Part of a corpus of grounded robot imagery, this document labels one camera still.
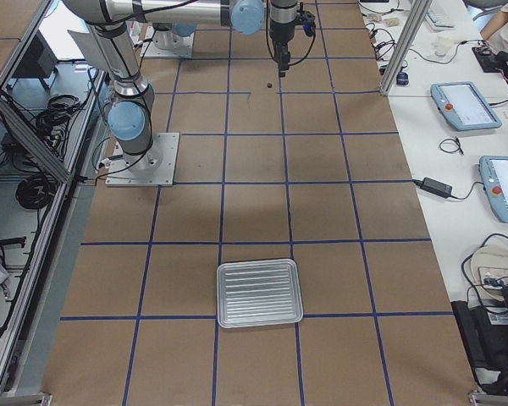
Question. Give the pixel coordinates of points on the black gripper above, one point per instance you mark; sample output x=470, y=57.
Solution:
x=278, y=29

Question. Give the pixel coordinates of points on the silver ribbed metal tray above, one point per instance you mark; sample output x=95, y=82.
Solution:
x=258, y=293

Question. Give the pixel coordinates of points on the blue black small device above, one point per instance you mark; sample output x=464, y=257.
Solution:
x=402, y=79

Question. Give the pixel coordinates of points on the blue teach pendant far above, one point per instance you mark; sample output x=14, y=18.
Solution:
x=463, y=106

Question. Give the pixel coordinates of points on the blue teach pendant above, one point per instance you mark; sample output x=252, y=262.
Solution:
x=463, y=106
x=493, y=171

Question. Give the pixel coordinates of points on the black power adapter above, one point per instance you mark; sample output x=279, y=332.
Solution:
x=434, y=187

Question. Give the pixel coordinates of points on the blue teach pendant near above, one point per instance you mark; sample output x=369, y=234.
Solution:
x=493, y=171

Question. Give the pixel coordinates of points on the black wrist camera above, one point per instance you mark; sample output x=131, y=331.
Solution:
x=308, y=24

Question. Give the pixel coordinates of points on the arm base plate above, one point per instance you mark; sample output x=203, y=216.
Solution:
x=166, y=44
x=156, y=167

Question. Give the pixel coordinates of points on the aluminium frame post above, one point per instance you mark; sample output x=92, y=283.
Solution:
x=411, y=27

